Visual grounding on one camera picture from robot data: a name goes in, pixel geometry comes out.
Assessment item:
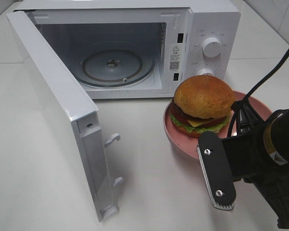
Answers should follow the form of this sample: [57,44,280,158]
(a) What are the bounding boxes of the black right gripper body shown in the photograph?
[222,120,279,184]

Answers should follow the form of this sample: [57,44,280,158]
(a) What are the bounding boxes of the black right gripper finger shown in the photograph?
[250,175,289,228]
[227,100,266,140]

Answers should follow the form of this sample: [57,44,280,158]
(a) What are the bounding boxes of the burger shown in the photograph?
[169,75,236,138]

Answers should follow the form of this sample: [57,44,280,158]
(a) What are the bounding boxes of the white microwave door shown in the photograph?
[7,11,123,221]

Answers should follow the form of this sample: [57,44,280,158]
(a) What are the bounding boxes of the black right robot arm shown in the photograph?
[223,101,289,229]

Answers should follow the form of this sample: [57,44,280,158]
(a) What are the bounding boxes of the lower white microwave knob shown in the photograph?
[197,68,215,76]

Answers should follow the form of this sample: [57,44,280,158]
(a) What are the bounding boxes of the white microwave knob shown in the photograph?
[197,68,215,76]
[201,36,222,58]

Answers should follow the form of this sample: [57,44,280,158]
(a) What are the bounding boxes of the upper white microwave knob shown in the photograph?
[201,36,222,58]

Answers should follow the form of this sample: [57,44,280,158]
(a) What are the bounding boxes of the glass microwave turntable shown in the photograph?
[69,41,155,88]

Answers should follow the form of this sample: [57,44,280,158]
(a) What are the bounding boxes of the white microwave oven body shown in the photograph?
[13,0,240,100]

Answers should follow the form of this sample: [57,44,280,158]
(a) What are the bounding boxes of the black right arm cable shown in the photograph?
[227,38,289,139]

